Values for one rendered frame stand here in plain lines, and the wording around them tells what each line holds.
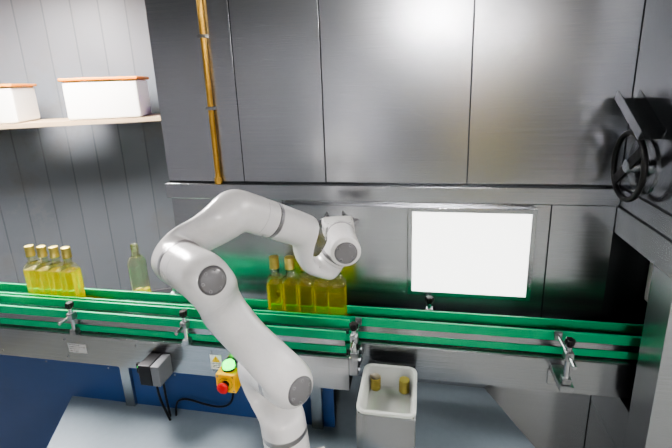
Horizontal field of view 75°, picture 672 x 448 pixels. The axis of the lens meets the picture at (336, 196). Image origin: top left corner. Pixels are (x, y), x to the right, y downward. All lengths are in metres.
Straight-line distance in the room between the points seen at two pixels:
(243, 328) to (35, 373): 1.34
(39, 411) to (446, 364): 1.67
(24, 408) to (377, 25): 2.08
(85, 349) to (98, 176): 2.50
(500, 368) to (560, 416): 0.48
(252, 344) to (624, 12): 1.40
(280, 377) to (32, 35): 3.67
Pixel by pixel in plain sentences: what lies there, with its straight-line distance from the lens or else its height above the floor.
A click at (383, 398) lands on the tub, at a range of 1.55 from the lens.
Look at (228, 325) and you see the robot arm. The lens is 1.01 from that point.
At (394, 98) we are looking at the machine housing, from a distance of 1.53.
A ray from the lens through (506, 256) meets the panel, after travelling 1.64.
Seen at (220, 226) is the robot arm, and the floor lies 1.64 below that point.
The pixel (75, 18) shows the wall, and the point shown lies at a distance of 4.23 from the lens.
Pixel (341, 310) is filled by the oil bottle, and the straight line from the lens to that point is 1.58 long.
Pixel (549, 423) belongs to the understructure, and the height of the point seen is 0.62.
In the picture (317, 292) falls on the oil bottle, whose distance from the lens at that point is 1.57.
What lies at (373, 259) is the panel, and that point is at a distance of 1.64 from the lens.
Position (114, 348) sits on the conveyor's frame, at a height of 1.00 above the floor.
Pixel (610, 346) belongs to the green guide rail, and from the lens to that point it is 1.68.
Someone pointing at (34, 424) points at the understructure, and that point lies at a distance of 2.42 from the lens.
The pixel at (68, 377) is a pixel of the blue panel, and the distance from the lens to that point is 2.14.
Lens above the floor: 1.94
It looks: 15 degrees down
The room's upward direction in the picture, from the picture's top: 2 degrees counter-clockwise
